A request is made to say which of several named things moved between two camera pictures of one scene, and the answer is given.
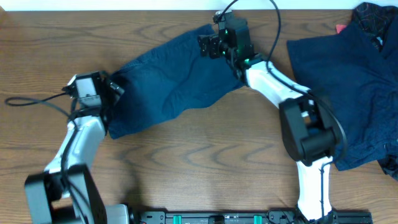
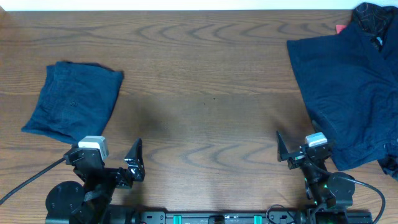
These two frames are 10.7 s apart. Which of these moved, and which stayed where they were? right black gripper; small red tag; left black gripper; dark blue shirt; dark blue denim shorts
Moved: dark blue denim shorts; right black gripper; left black gripper
Stayed: dark blue shirt; small red tag
